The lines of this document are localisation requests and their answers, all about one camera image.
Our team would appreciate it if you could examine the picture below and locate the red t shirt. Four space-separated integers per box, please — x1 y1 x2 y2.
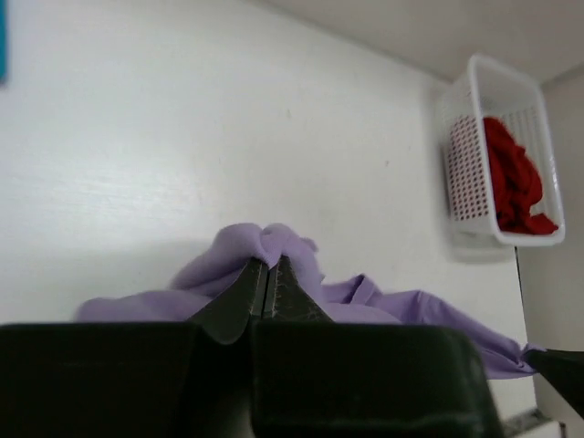
483 117 558 235

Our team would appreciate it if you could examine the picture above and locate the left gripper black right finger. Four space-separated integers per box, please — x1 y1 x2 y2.
250 257 503 437

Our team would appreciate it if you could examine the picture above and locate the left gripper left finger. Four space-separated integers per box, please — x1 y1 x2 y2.
1 259 268 437

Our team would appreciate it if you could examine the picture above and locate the white plastic basket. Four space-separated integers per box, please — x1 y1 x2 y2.
437 54 566 246

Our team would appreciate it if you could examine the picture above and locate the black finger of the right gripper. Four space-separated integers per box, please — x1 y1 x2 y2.
524 349 584 411

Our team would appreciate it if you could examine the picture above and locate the teal t shirt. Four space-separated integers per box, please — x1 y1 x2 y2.
0 0 8 85

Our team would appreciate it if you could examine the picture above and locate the purple t shirt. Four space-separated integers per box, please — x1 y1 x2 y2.
76 224 536 380

